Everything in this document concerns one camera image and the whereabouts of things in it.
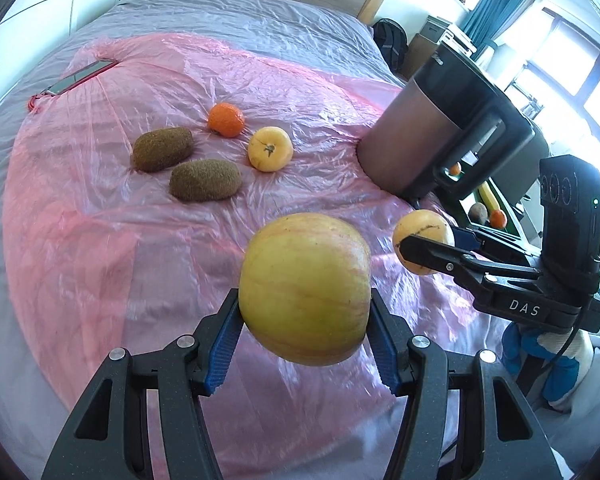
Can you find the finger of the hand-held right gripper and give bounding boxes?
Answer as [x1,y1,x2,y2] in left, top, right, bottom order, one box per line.
[399,235,541,301]
[450,226,543,271]

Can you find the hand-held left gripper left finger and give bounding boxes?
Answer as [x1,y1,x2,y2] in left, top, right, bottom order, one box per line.
[41,287,243,480]

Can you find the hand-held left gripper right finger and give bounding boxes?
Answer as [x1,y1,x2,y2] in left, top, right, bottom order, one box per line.
[365,287,563,480]

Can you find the striped small yellow fruit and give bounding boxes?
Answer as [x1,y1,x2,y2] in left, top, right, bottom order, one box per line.
[392,210,455,277]

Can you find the yellow banana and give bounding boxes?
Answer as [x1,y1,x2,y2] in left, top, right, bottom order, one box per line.
[477,180,501,211]

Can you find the green tray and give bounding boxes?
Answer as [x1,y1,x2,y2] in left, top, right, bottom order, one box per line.
[447,157,528,241]

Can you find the yellow-green apple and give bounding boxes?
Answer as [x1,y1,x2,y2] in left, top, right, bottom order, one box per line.
[238,212,372,367]

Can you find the person's right hand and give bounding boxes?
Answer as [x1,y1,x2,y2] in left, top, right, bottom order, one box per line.
[501,322,596,406]

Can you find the grey chair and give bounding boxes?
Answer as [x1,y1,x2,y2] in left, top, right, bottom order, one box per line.
[530,127,552,171]

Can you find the black and copper kettle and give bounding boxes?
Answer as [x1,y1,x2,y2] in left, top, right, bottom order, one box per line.
[356,40,537,211]

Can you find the pink plastic sheet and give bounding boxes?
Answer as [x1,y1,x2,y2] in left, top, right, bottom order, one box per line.
[2,32,486,461]

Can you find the window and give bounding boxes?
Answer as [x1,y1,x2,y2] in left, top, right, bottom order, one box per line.
[500,0,600,201]

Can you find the wooden dresser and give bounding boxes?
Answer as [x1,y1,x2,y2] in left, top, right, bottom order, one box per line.
[404,32,446,81]

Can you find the white printer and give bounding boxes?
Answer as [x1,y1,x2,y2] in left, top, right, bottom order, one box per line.
[425,15,478,58]

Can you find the black backpack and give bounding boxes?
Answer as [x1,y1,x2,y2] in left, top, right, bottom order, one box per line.
[371,18,409,73]

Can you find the teal curtain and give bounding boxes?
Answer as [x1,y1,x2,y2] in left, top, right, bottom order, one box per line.
[462,0,536,63]

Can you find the smartphone with red case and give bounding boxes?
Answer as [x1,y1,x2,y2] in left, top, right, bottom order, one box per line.
[42,59,118,97]

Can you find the bed with purple sheet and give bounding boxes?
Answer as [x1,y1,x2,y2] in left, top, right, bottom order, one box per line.
[0,0,600,480]

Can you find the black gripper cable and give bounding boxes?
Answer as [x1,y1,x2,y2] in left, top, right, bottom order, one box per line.
[522,327,583,401]

